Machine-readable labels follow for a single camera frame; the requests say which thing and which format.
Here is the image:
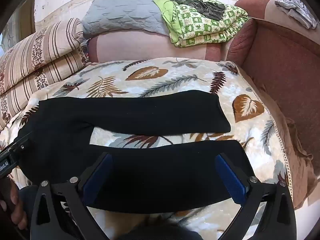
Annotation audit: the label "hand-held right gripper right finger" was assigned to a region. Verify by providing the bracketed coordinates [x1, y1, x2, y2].
[215, 154, 298, 240]

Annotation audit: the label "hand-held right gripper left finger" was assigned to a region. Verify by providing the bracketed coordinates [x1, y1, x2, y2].
[30, 152, 114, 240]

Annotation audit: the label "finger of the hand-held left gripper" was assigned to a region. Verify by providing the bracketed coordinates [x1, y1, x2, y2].
[0, 132, 34, 159]

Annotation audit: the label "black pants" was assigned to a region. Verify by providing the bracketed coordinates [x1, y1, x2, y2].
[18, 89, 256, 214]

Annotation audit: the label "person's left hand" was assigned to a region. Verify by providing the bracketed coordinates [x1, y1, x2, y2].
[0, 180, 28, 231]

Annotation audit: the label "tan sofa cover cloth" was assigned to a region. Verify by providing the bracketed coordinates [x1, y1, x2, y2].
[246, 79, 316, 210]

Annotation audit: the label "striped floral folded quilt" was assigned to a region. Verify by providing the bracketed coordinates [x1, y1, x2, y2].
[0, 18, 88, 130]

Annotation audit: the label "pink red sofa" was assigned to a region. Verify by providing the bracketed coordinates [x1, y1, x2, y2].
[85, 0, 320, 210]

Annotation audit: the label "leaf print blanket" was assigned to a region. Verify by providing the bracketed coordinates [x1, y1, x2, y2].
[0, 57, 294, 240]

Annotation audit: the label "green patterned folded blanket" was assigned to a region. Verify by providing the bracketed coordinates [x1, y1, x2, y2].
[153, 0, 250, 48]

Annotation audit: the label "grey quilted pillow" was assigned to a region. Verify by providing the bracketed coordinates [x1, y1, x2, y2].
[82, 0, 172, 37]

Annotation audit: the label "dark grey crumpled cloth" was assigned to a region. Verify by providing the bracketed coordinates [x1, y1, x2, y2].
[172, 0, 227, 21]

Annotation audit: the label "grey white crumpled garment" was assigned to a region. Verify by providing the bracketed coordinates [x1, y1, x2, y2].
[274, 0, 318, 29]

